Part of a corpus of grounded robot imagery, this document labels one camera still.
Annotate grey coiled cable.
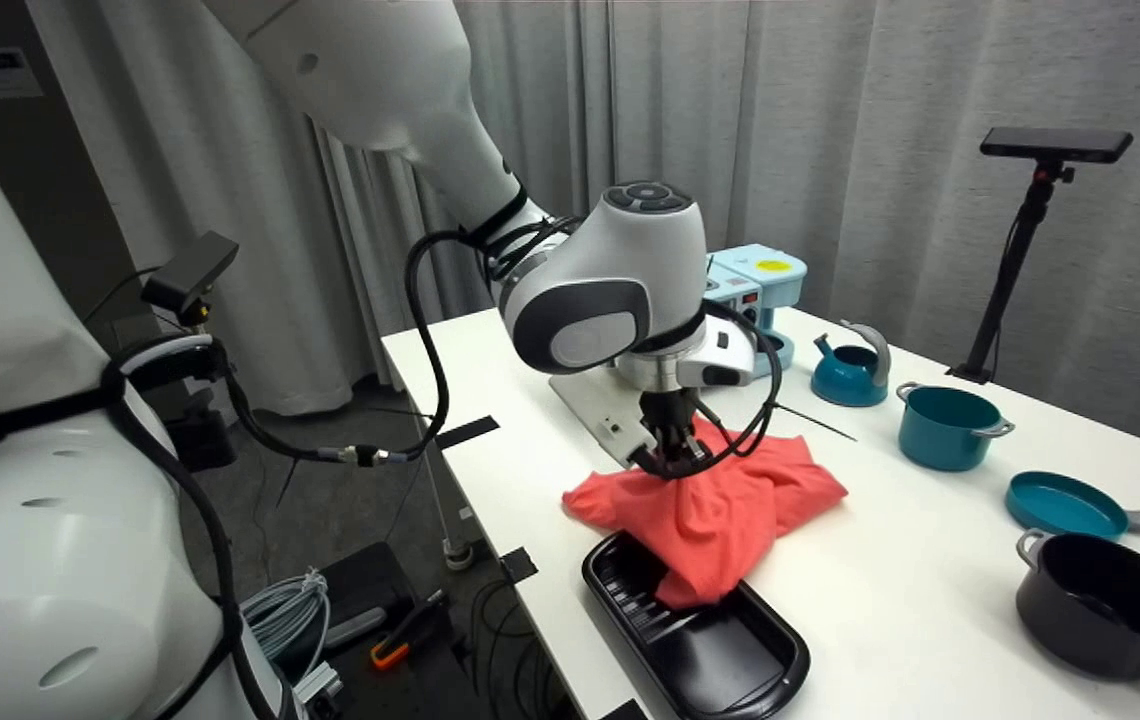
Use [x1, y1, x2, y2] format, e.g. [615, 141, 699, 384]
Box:
[239, 568, 347, 713]

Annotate black cooking pot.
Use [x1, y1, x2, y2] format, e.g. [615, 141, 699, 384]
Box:
[1016, 532, 1140, 679]

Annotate orange handled tool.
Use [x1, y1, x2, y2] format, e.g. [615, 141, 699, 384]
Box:
[369, 589, 448, 674]

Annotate black tape square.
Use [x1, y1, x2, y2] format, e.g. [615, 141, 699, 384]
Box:
[502, 550, 538, 583]

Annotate teal toy frying pan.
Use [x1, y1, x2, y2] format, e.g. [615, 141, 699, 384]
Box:
[1006, 474, 1140, 542]

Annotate black grill tray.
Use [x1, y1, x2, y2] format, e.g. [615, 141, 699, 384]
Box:
[581, 532, 814, 720]

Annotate teal toy kettle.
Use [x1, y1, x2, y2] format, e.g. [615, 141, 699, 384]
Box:
[814, 323, 893, 408]

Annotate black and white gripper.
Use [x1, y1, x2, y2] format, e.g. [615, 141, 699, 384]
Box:
[615, 317, 755, 482]

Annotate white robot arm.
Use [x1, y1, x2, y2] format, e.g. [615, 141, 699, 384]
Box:
[199, 0, 771, 482]

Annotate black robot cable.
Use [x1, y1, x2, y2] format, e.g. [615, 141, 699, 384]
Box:
[99, 226, 792, 720]

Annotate black camera stand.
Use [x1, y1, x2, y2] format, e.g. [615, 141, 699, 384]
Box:
[953, 130, 1132, 384]

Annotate light blue toaster oven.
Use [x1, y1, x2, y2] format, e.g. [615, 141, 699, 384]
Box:
[547, 240, 814, 474]

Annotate teal toy pot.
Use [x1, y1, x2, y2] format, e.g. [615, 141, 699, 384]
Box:
[895, 384, 1014, 474]

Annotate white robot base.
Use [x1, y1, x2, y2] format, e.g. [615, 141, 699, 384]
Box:
[0, 192, 294, 720]

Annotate orange cloth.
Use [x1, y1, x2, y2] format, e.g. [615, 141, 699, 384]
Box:
[560, 437, 847, 610]

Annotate black tape strip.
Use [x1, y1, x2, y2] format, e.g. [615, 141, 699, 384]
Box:
[438, 417, 502, 448]

